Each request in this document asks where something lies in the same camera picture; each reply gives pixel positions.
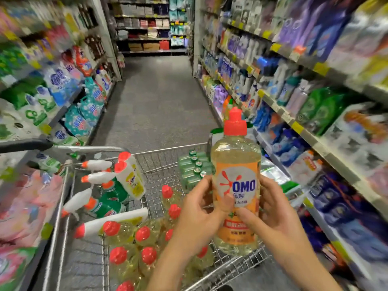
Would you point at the person's left hand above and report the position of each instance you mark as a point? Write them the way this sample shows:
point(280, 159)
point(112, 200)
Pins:
point(197, 224)

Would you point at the white red-capped cleaner bottle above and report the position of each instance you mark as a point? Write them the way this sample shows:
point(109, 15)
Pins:
point(131, 178)

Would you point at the row of purple cleaner bottles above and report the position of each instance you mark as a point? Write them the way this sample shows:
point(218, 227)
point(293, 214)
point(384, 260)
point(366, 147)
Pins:
point(309, 24)

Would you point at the person's right hand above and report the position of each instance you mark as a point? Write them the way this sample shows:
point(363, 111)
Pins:
point(282, 230)

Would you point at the grey shopping cart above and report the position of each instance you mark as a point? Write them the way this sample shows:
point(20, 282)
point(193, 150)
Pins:
point(157, 163)

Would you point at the row of yellow-capped cleaner bottles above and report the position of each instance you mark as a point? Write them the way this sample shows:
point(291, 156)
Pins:
point(361, 39)

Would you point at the small yellow red-capped bottle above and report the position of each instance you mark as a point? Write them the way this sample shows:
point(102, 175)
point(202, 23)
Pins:
point(236, 160)

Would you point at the cluster of yellow red-capped bottles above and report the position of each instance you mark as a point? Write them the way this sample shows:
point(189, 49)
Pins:
point(130, 245)

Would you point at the row of green white pouches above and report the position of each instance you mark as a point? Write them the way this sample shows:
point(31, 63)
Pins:
point(27, 109)

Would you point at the row of teal blue pouches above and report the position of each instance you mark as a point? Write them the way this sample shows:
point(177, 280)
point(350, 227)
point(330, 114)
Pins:
point(79, 106)

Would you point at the distant store shelving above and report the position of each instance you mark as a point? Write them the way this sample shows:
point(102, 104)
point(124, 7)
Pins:
point(148, 27)

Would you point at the person's right forearm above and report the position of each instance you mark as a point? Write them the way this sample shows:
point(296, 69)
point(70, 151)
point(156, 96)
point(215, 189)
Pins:
point(309, 275)

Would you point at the stack of pink detergent pouches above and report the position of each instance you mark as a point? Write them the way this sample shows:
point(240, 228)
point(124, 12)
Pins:
point(24, 221)

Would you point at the store shelving with refill pouches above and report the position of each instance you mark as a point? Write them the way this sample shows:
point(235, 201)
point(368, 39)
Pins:
point(54, 63)

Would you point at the cluster of blue cleaner bottles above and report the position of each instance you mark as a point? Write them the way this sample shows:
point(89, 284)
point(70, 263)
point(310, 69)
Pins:
point(279, 136)

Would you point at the pack of green small bottles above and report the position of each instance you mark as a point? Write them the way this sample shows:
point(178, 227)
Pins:
point(195, 169)

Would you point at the clear-wrapped white bottle pack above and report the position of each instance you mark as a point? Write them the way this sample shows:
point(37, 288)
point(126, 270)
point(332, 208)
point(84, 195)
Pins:
point(357, 139)

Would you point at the cluster of green cleaner bottles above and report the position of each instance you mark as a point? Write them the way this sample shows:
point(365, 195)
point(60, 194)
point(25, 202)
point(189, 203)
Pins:
point(324, 109)

